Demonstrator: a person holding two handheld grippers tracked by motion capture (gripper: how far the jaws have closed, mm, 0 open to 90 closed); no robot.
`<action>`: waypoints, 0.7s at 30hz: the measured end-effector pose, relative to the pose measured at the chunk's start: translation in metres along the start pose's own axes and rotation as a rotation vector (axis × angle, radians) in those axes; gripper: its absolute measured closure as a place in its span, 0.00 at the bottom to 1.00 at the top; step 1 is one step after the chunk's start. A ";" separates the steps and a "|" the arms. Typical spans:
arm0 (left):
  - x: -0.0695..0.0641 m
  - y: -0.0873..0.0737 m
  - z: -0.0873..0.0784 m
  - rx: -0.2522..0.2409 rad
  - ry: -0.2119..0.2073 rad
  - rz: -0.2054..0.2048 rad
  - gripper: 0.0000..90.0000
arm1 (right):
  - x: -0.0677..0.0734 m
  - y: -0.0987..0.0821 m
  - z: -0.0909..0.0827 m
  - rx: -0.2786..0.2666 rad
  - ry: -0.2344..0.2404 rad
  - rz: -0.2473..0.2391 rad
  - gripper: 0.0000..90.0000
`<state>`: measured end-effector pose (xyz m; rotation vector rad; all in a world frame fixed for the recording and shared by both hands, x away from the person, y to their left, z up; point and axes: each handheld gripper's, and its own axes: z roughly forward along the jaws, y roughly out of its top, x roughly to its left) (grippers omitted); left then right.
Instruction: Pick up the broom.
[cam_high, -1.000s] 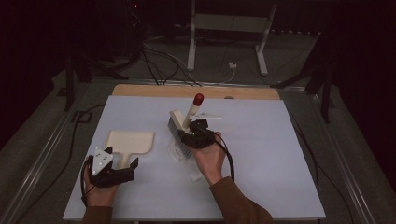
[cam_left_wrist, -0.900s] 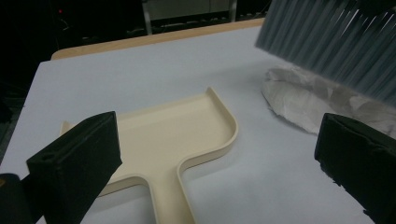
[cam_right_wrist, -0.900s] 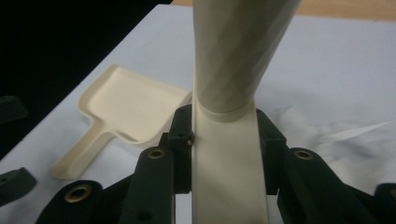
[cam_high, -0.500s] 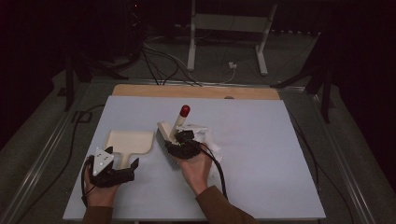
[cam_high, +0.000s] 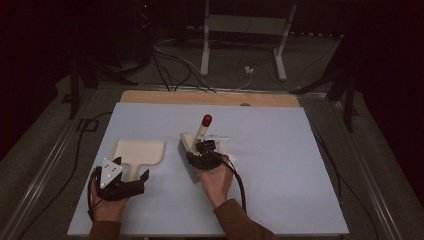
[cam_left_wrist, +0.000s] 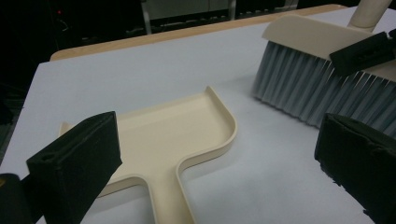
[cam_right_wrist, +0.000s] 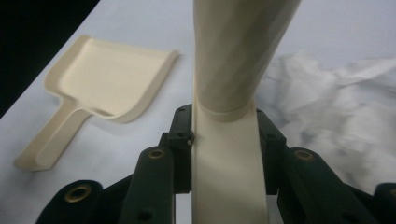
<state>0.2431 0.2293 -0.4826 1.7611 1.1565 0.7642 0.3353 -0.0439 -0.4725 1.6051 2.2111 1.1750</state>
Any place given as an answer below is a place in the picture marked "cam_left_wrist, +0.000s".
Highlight light grey table mat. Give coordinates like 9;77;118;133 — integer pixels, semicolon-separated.
0;6;396;224

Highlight cream hand brush grey bristles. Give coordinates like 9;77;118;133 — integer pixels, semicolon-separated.
251;0;396;139

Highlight cream plastic dustpan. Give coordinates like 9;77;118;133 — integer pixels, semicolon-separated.
59;86;238;224

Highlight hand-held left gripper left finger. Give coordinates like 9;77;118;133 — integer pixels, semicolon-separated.
26;111;123;224

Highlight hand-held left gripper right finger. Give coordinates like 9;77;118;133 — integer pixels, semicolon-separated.
314;112;396;224

